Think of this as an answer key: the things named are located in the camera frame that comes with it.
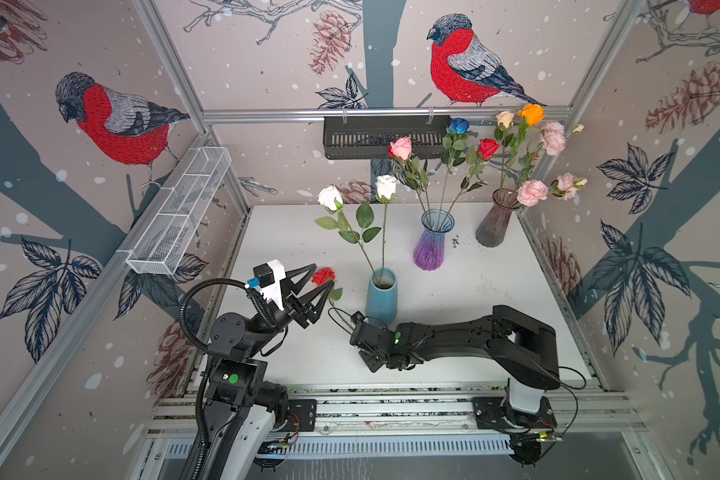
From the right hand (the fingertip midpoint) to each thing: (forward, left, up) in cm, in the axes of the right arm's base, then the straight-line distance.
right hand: (366, 356), depth 85 cm
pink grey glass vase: (+43, -43, +8) cm, 61 cm away
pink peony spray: (+35, -46, +32) cm, 66 cm away
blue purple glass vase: (+35, -20, +8) cm, 41 cm away
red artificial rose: (+23, +14, +7) cm, 28 cm away
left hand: (+2, +7, +38) cm, 39 cm away
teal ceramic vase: (+9, -4, +20) cm, 22 cm away
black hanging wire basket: (+68, +2, +30) cm, 74 cm away
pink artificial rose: (+40, -14, +34) cm, 54 cm away
